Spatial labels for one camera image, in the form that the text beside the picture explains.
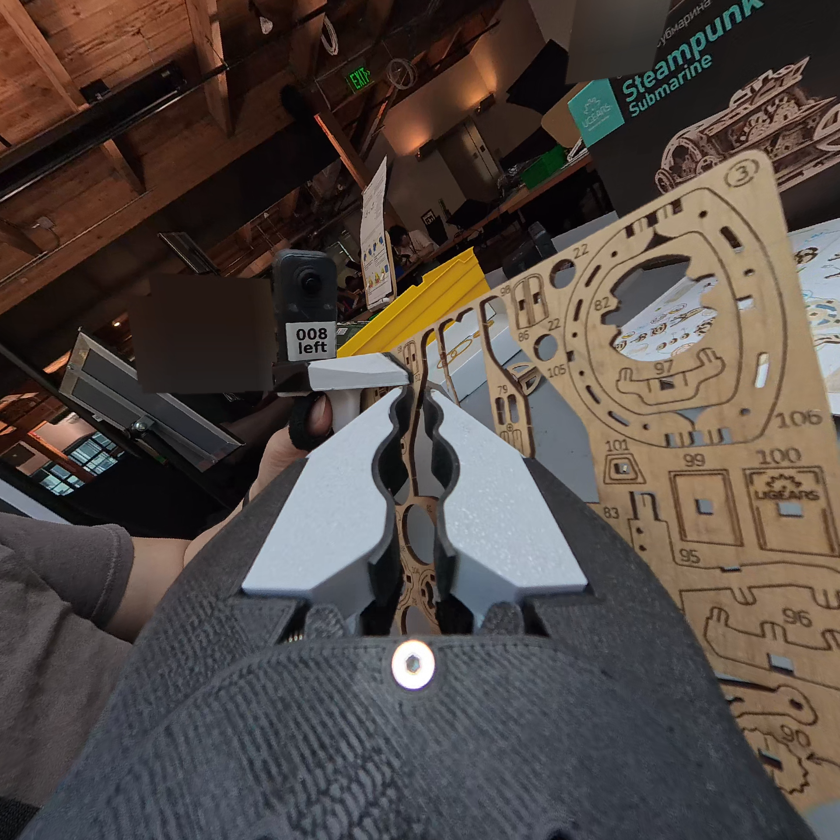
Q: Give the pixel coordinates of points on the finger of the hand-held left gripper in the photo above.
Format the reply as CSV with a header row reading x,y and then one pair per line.
x,y
358,373

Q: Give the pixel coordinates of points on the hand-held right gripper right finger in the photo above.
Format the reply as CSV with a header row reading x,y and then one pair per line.
x,y
512,525

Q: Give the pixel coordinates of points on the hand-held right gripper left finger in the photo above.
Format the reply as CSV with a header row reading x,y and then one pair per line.
x,y
315,525

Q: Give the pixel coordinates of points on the laser-cut wooden parts sheet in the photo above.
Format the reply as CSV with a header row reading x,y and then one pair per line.
x,y
722,492

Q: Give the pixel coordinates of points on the person's left forearm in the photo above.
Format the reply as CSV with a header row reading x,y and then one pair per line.
x,y
157,577

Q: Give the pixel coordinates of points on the black model kit box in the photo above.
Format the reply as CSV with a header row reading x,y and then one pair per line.
x,y
689,98

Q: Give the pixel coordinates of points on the person's left hand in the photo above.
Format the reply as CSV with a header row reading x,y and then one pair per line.
x,y
275,459

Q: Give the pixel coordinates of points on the yellow plastic bin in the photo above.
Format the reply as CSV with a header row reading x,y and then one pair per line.
x,y
426,295

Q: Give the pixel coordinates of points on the printed instruction sheet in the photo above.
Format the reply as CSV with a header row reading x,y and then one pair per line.
x,y
377,229

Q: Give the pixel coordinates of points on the metal framed panel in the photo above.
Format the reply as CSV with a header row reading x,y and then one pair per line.
x,y
98,394

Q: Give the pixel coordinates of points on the green plastic bin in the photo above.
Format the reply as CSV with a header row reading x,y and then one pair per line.
x,y
544,167

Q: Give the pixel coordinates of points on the green exit sign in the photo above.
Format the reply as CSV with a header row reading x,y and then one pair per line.
x,y
359,79

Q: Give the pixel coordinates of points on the open instruction booklet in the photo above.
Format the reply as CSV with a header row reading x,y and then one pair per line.
x,y
814,295

